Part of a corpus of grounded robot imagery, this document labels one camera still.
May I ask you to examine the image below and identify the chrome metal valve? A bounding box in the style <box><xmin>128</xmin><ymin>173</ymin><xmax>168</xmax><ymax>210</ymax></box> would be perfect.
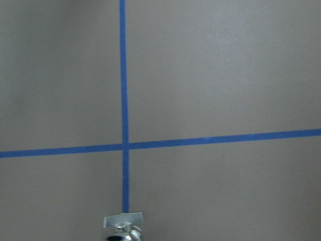
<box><xmin>103</xmin><ymin>212</ymin><xmax>144</xmax><ymax>241</ymax></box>

